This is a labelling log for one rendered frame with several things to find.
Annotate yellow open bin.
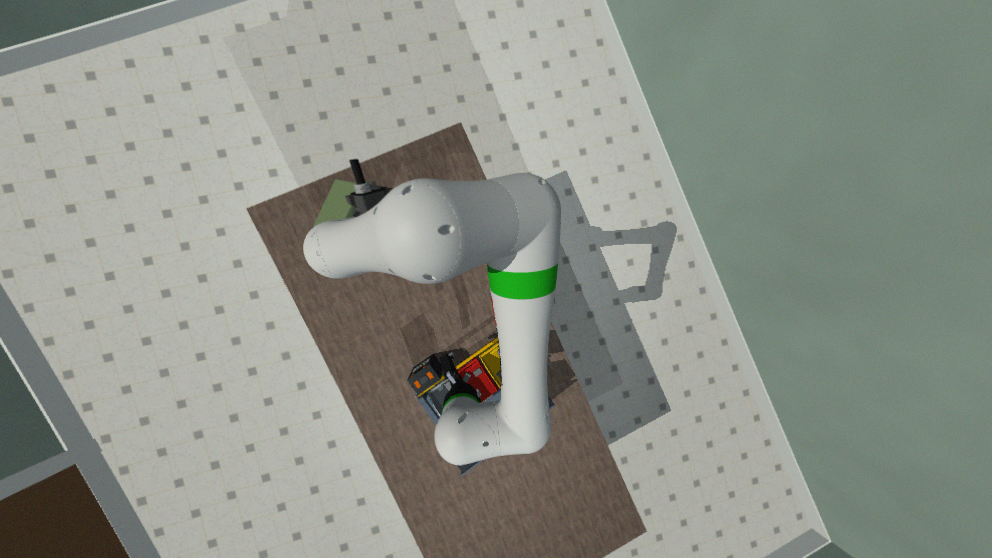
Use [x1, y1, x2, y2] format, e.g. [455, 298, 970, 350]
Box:
[479, 341, 501, 388]

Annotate blue-grey metal shelf rack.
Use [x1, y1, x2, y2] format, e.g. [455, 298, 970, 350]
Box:
[415, 354, 555, 476]

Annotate yellow bar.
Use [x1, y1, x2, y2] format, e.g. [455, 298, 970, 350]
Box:
[418, 337, 498, 397]

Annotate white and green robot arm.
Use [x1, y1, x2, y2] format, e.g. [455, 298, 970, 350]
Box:
[303, 159, 561, 465]

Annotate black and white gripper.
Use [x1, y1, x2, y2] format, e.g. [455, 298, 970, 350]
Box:
[439, 353, 473, 390]

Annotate red bin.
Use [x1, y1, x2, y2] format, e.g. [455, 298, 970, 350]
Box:
[457, 357, 499, 402]

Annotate grey open bin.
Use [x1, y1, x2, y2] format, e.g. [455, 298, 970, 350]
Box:
[428, 378, 451, 416]

